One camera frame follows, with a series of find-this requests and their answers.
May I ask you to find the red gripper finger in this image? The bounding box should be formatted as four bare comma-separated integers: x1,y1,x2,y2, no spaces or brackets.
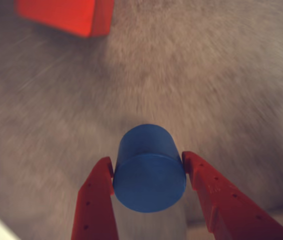
71,156,119,240
182,151,283,240

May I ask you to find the blue cylinder block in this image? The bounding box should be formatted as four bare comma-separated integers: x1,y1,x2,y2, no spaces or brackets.
112,123,188,214

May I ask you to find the red cube block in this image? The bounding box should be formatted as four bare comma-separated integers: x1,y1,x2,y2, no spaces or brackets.
15,0,115,39

